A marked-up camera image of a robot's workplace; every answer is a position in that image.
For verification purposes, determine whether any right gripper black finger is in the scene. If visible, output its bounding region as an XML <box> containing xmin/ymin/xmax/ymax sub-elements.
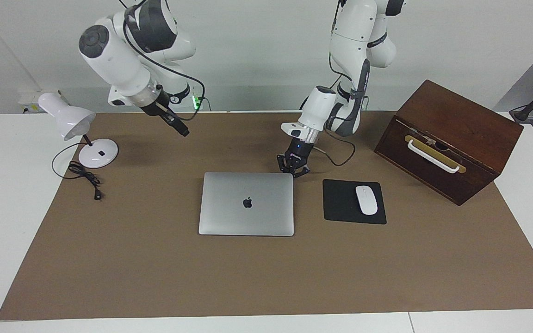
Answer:
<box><xmin>162</xmin><ymin>114</ymin><xmax>186</xmax><ymax>137</ymax></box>
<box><xmin>167</xmin><ymin>110</ymin><xmax>190</xmax><ymax>135</ymax></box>

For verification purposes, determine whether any grey aluminium laptop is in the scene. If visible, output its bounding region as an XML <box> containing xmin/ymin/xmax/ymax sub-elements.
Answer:
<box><xmin>198</xmin><ymin>172</ymin><xmax>295</xmax><ymax>237</ymax></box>

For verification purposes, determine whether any black mouse pad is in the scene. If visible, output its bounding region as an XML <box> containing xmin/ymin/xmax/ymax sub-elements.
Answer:
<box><xmin>322</xmin><ymin>179</ymin><xmax>387</xmax><ymax>225</ymax></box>

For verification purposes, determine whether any white computer mouse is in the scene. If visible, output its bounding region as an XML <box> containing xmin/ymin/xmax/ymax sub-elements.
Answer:
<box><xmin>355</xmin><ymin>185</ymin><xmax>378</xmax><ymax>216</ymax></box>

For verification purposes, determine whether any white desk lamp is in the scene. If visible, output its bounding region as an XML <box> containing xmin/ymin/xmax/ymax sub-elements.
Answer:
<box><xmin>38</xmin><ymin>92</ymin><xmax>119</xmax><ymax>169</ymax></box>

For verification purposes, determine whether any brown table mat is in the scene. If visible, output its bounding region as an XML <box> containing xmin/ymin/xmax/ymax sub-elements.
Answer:
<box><xmin>0</xmin><ymin>111</ymin><xmax>533</xmax><ymax>321</ymax></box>

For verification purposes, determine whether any brass plate on box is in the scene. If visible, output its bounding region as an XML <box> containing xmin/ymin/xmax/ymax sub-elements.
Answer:
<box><xmin>404</xmin><ymin>135</ymin><xmax>467</xmax><ymax>174</ymax></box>

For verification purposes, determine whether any dark brown wooden box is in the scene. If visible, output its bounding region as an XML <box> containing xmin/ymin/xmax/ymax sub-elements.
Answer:
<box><xmin>374</xmin><ymin>80</ymin><xmax>524</xmax><ymax>206</ymax></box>

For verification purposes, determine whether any black lamp power cable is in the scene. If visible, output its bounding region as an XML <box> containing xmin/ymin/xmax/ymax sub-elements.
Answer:
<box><xmin>52</xmin><ymin>141</ymin><xmax>105</xmax><ymax>201</ymax></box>

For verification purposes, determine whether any white wall power strip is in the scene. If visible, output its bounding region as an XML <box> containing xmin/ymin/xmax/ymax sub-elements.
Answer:
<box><xmin>18</xmin><ymin>90</ymin><xmax>61</xmax><ymax>114</ymax></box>

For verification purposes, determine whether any white box handle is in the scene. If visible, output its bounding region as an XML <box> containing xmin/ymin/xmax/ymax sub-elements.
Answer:
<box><xmin>408</xmin><ymin>139</ymin><xmax>461</xmax><ymax>174</ymax></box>

